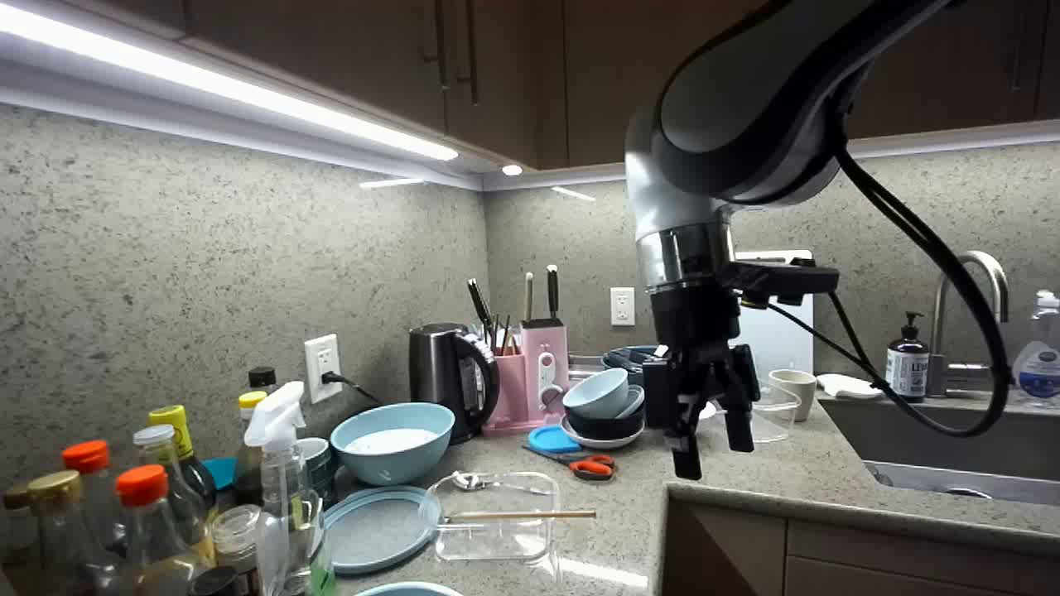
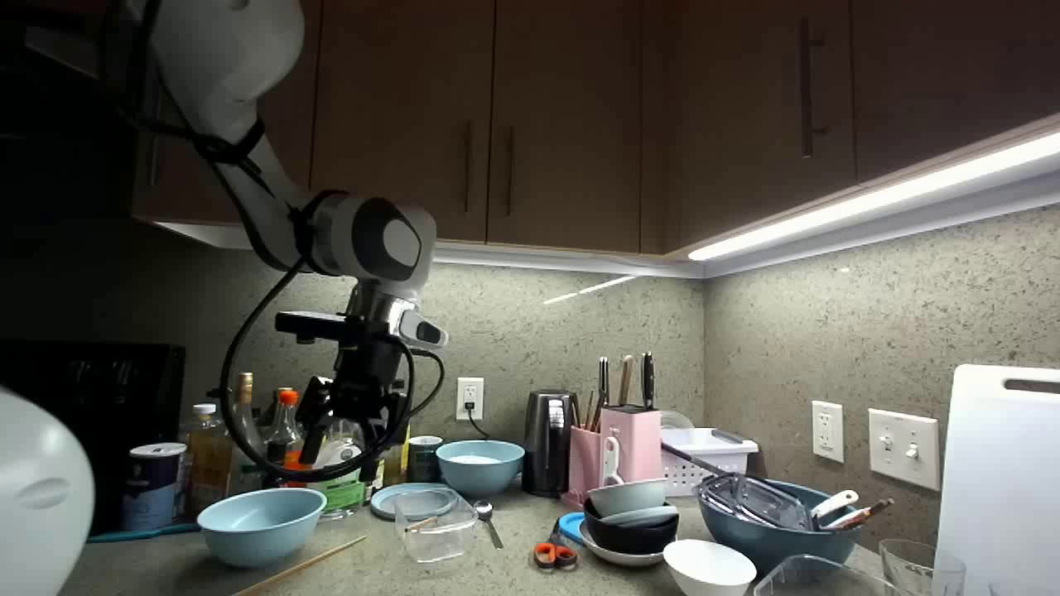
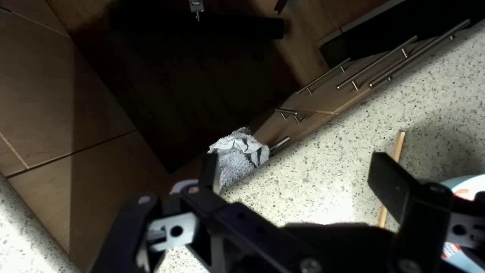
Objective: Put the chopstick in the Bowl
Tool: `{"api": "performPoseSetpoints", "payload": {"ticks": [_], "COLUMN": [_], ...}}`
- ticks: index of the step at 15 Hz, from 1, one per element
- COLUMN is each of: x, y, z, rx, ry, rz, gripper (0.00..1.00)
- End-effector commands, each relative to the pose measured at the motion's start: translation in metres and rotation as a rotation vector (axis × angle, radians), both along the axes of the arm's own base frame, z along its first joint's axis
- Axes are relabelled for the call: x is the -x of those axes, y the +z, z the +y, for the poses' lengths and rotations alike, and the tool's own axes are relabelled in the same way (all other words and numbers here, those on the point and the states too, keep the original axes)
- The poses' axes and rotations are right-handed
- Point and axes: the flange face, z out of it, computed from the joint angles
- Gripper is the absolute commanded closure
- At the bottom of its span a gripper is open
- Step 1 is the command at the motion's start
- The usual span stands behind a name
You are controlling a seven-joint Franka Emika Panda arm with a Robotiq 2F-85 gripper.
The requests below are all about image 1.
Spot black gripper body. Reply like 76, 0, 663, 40
647, 282, 747, 378

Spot wooden chopstick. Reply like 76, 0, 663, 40
444, 508, 599, 524

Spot large light blue bowl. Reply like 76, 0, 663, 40
327, 396, 457, 491

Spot white cup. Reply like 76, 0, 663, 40
765, 367, 821, 428

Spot white cutting board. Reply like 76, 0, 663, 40
731, 249, 817, 382

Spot white cloth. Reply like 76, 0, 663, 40
815, 372, 889, 403

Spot pink knife block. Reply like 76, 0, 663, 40
518, 319, 574, 430

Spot dark soap dispenser bottle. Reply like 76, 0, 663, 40
881, 308, 934, 403

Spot pink utensil holder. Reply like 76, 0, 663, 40
483, 343, 529, 437

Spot brown lower cabinet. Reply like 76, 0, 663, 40
661, 487, 1060, 596

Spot steel kitchen sink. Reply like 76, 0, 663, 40
821, 391, 1060, 510

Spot clear rectangular glass container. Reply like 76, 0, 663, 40
424, 471, 567, 566

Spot black electric kettle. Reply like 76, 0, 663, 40
407, 321, 503, 444

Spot silver kitchen faucet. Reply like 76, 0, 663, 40
927, 249, 1014, 396

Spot spray bottle with blue liquid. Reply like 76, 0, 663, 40
1011, 287, 1060, 408

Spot under cabinet light strip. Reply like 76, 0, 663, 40
0, 0, 464, 164
848, 116, 1060, 164

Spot light blue plate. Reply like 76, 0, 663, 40
317, 484, 444, 578

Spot grey glass jar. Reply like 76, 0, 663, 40
294, 433, 343, 508

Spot white clear spray bottle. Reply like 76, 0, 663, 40
241, 378, 338, 596

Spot black cap bottle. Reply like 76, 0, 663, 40
245, 365, 283, 399

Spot small yellow cap bottle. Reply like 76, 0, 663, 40
232, 386, 272, 508

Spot dark jar with pale lid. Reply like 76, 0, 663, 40
207, 504, 274, 596

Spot yellow cap dark bottle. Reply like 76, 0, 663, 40
147, 399, 220, 510

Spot clear white cap bottle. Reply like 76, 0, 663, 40
129, 424, 217, 557

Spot orange cap bottle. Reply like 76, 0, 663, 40
60, 437, 127, 566
113, 459, 208, 596

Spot gold cap bottle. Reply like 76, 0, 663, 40
0, 466, 105, 596

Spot narrow white wall switch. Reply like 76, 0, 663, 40
611, 284, 640, 332

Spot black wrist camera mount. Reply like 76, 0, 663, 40
723, 259, 844, 311

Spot orange handled scissors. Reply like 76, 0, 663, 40
567, 451, 624, 484

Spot black plug with cord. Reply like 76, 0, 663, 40
317, 372, 386, 408

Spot dark cabinet handle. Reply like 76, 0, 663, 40
460, 0, 483, 105
429, 0, 451, 94

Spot white wall outlet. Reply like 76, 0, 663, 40
302, 332, 346, 408

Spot brown upper wall cabinets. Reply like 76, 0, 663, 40
103, 0, 1060, 173

